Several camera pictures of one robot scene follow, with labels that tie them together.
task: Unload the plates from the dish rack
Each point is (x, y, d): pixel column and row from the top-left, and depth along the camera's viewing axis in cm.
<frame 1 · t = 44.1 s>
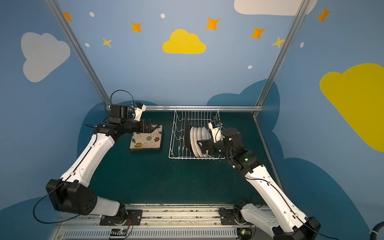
left hand: (151, 122, 79), fingers open
right hand: (206, 137, 71), fingers open
square floral plate: (152, 140, 105), point 2 cm above the table
square floral plate 2: (144, 147, 101), point 2 cm above the table

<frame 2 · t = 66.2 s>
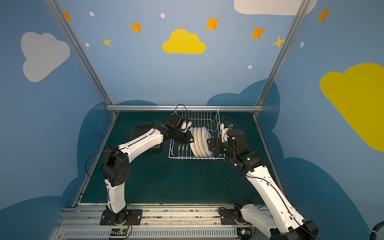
left hand: (193, 138, 87), fingers closed
right hand: (215, 138, 75), fingers open
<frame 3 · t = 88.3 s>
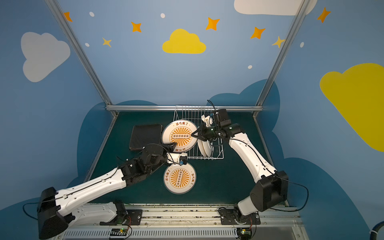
left hand: (171, 140, 73), fingers open
right hand: (192, 133, 76), fingers closed
white round plate leftmost: (179, 179, 88), on the table
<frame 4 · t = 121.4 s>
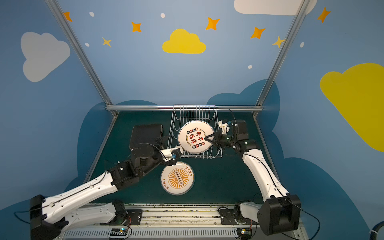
left hand: (170, 139, 69), fingers open
right hand: (205, 137, 75), fingers closed
